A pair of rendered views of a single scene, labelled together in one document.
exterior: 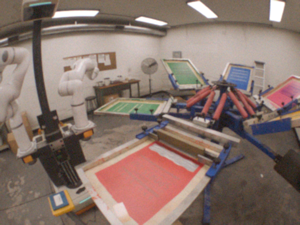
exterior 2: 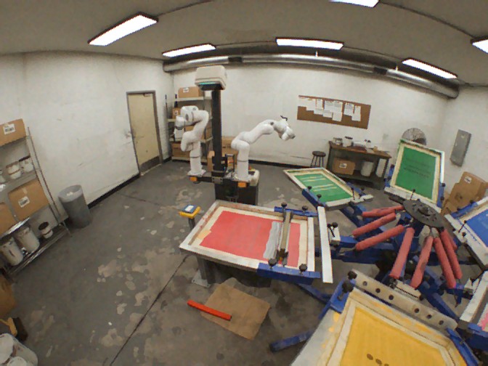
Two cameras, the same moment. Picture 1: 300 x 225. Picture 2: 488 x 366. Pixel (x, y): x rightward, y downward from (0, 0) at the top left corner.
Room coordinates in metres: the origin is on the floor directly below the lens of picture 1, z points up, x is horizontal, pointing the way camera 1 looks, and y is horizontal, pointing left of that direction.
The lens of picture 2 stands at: (0.03, -0.76, 1.79)
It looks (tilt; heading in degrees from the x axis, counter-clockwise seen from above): 27 degrees down; 59
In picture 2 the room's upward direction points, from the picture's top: 1 degrees clockwise
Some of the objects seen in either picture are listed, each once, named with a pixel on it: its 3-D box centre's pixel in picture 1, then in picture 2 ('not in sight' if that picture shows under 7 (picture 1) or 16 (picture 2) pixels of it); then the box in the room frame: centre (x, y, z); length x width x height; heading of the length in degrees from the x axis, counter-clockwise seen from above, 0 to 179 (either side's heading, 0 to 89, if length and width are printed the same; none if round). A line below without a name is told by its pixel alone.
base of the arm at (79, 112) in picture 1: (79, 115); (242, 168); (0.76, 0.47, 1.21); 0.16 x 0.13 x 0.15; 46
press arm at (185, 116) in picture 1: (167, 114); (346, 212); (1.46, -0.21, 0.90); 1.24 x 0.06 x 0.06; 73
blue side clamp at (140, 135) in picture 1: (152, 132); (293, 214); (0.92, -0.01, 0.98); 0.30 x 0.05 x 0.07; 133
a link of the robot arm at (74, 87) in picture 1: (74, 92); (242, 150); (0.75, 0.47, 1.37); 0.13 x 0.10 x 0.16; 99
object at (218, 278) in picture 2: not in sight; (237, 276); (0.37, -0.13, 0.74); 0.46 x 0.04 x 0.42; 133
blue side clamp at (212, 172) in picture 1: (219, 162); (285, 273); (0.52, -0.39, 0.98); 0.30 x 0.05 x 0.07; 133
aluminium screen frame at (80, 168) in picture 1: (157, 165); (254, 232); (0.56, -0.03, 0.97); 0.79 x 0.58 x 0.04; 133
